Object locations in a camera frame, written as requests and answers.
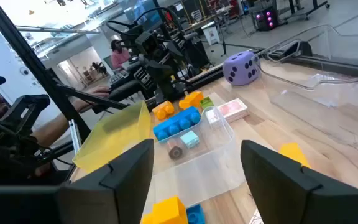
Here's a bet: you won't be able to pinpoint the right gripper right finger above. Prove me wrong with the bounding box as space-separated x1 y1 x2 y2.
240 139 358 224

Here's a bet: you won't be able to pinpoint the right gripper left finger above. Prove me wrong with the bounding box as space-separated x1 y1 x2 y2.
0 139 155 224

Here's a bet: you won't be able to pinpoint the lime green toy brick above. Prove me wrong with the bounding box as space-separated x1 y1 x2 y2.
200 96 215 110

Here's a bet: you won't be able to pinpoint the light teal toy block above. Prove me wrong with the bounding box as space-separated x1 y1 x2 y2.
180 130 201 149

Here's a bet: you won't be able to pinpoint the brown toy block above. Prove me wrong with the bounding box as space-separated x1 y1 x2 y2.
168 145 185 161

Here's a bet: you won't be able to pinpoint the purple foam die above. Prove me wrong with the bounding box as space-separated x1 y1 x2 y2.
222 50 261 87

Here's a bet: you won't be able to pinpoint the person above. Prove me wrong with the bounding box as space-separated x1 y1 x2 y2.
109 39 132 70
0 75 111 177

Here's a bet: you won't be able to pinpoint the yellow T-shaped toy brick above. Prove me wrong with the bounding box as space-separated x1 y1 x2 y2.
278 142 311 169

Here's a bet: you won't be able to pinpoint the long blue toy brick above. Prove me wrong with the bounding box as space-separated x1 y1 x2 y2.
153 106 202 143

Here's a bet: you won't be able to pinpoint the yellow translucent plastic bin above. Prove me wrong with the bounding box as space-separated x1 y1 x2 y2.
72 100 152 174

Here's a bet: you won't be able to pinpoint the narrow yellow toy brick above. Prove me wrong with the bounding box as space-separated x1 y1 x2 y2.
140 195 189 224

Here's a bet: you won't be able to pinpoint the white box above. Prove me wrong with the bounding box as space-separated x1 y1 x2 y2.
202 21 222 47

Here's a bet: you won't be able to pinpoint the narrow blue toy brick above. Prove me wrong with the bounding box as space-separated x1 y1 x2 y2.
186 203 206 224

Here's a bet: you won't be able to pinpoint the small clear plastic container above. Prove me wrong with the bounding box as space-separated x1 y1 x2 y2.
149 105 246 208

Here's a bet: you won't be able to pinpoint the large clear plastic bin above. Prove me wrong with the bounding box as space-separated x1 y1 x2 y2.
252 24 358 147

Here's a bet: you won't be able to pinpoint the black computer pink lights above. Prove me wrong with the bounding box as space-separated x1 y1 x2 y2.
252 7 280 32

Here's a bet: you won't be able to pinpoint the black metal table frame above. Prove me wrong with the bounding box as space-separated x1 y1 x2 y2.
0 0 358 153

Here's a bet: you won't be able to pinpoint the black cable clamp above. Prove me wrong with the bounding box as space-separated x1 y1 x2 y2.
267 40 313 60

